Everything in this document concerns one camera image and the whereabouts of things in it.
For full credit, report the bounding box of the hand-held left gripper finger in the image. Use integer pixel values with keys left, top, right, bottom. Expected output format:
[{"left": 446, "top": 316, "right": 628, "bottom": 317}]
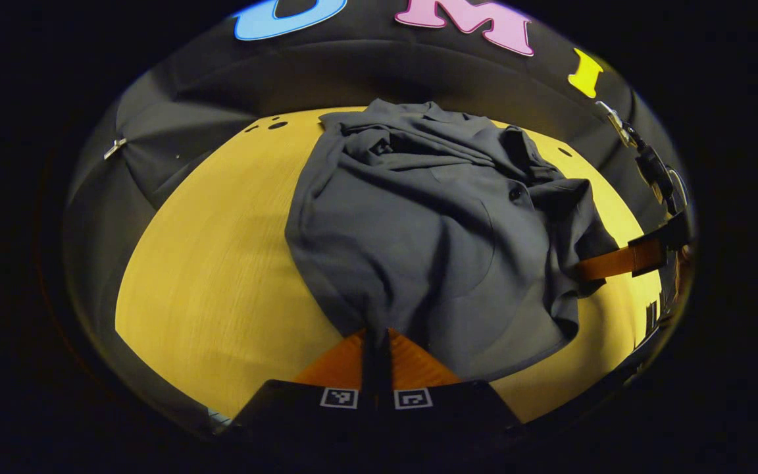
[
  {"left": 221, "top": 328, "right": 378, "bottom": 438},
  {"left": 377, "top": 328, "right": 524, "bottom": 435}
]

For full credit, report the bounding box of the grey button-up shirt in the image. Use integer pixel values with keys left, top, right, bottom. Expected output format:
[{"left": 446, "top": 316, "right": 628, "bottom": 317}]
[{"left": 285, "top": 99, "right": 620, "bottom": 382}]

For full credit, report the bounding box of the black backdrop cloth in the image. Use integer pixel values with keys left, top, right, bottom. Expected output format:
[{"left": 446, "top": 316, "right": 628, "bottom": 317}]
[{"left": 63, "top": 0, "right": 695, "bottom": 429}]

